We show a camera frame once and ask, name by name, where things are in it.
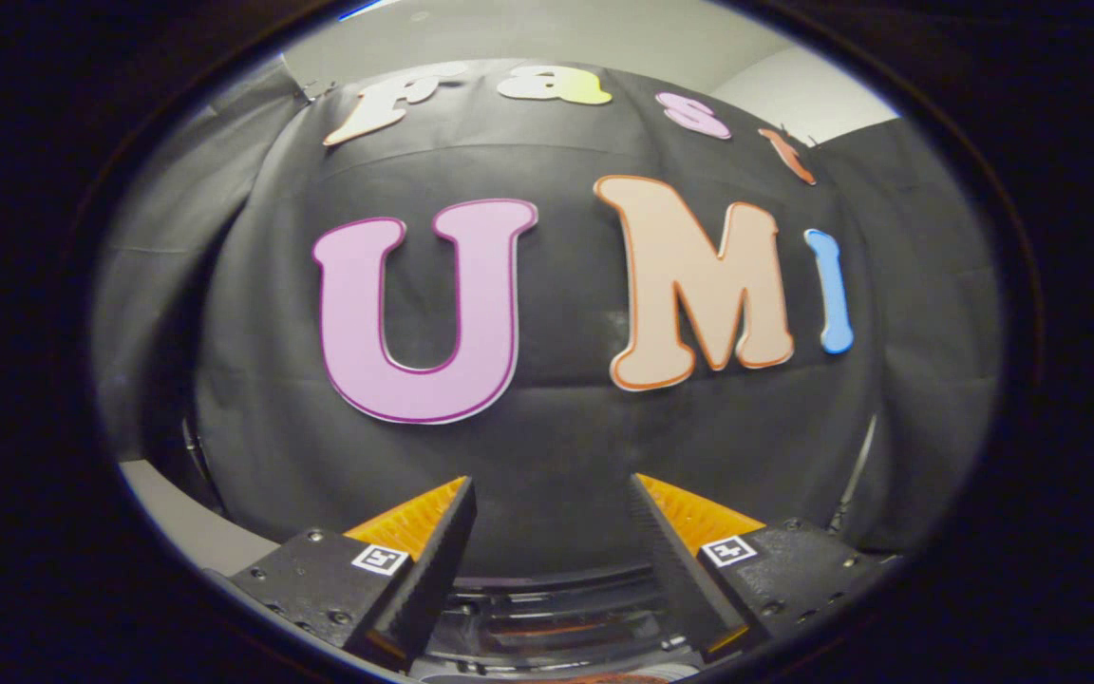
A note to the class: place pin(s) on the grey washing machine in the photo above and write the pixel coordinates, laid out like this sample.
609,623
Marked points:
547,669

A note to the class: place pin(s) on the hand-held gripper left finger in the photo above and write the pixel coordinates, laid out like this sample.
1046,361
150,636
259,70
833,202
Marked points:
433,570

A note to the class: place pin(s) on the black backdrop cloth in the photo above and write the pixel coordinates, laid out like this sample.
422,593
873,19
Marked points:
556,456

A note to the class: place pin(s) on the dark glass washing machine lid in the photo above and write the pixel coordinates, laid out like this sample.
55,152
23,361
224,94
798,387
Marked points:
556,622

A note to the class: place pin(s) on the beige and dark cabinet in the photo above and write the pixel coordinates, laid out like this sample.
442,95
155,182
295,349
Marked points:
186,522

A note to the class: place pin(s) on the black tripod stand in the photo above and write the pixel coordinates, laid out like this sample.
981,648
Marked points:
856,470

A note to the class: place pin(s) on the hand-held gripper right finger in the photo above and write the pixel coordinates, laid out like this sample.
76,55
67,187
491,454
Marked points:
675,570

